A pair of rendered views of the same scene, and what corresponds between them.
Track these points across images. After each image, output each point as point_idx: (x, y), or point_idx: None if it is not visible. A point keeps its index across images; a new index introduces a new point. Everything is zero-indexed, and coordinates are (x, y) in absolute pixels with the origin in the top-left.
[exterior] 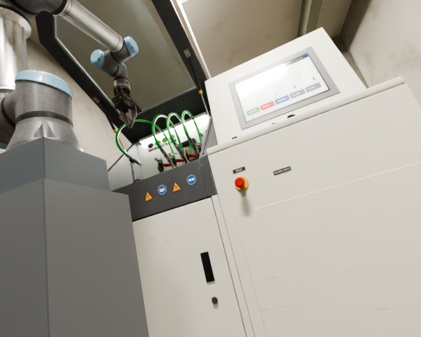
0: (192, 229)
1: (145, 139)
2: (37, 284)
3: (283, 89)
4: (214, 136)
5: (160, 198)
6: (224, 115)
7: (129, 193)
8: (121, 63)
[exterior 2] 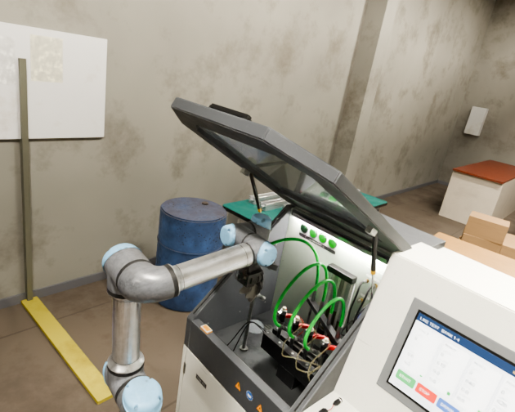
0: None
1: (299, 219)
2: None
3: (463, 396)
4: (339, 363)
5: (246, 399)
6: (375, 340)
7: (226, 364)
8: (262, 225)
